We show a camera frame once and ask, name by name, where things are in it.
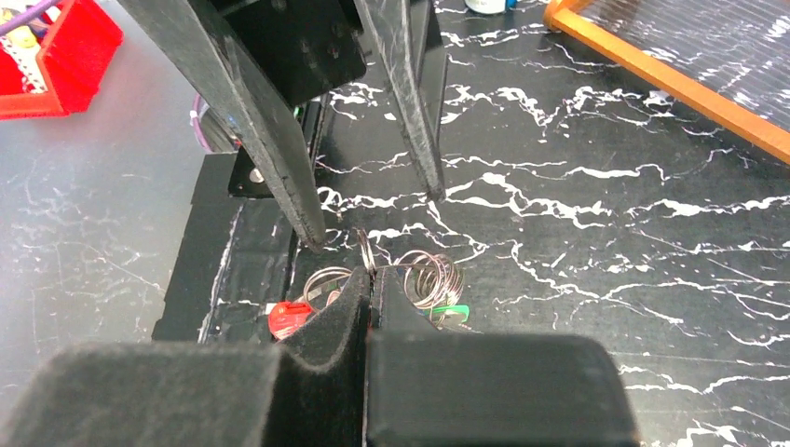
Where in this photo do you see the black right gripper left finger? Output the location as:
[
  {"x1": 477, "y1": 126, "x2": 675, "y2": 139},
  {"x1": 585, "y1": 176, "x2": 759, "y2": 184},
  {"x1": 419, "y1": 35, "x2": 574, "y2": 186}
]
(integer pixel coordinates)
[{"x1": 1, "y1": 268, "x2": 372, "y2": 446}]

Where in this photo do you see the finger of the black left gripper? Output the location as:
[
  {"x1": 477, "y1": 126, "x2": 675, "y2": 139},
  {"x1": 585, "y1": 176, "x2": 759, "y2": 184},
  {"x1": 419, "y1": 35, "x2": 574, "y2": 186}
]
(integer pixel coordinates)
[
  {"x1": 121, "y1": 0, "x2": 326, "y2": 251},
  {"x1": 355, "y1": 0, "x2": 447, "y2": 201}
]

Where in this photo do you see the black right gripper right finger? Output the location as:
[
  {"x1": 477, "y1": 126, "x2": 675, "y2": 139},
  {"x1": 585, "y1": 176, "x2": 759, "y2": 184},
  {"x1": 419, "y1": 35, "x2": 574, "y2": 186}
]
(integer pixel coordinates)
[{"x1": 365, "y1": 267, "x2": 641, "y2": 446}]

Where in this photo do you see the metal key organizer ring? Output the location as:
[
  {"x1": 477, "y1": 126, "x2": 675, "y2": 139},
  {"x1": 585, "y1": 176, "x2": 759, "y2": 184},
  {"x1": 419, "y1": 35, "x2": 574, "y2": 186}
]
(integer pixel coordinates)
[{"x1": 267, "y1": 226, "x2": 471, "y2": 342}]

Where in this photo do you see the white blue tape roll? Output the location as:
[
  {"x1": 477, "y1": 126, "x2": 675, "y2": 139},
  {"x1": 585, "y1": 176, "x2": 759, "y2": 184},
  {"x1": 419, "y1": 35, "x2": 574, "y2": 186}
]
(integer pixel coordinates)
[{"x1": 464, "y1": 0, "x2": 518, "y2": 15}]

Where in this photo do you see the red plastic bin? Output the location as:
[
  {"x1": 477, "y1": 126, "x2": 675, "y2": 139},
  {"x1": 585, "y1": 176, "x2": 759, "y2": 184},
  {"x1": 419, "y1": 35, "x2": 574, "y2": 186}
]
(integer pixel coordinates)
[{"x1": 1, "y1": 0, "x2": 123, "y2": 119}]

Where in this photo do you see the orange wooden shelf rack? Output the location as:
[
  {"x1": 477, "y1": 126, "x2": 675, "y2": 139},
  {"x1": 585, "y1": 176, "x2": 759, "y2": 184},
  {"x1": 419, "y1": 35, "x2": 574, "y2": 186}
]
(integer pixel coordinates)
[{"x1": 543, "y1": 1, "x2": 789, "y2": 162}]

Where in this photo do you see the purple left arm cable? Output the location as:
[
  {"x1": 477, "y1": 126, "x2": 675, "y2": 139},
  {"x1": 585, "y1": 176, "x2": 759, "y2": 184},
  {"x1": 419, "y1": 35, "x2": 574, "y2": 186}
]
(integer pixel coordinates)
[{"x1": 0, "y1": 0, "x2": 214, "y2": 153}]

